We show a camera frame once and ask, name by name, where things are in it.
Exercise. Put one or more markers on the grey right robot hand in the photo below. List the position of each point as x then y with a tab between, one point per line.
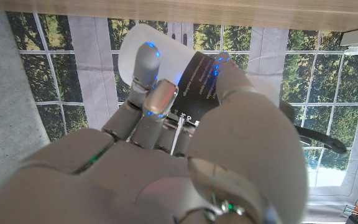
129	180

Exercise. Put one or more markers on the white oil cruet black spout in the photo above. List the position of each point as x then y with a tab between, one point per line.
172	56

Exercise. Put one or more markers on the printed window forest backdrop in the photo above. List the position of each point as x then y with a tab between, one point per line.
82	62

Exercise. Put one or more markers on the silver binder clip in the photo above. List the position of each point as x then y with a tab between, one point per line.
357	214

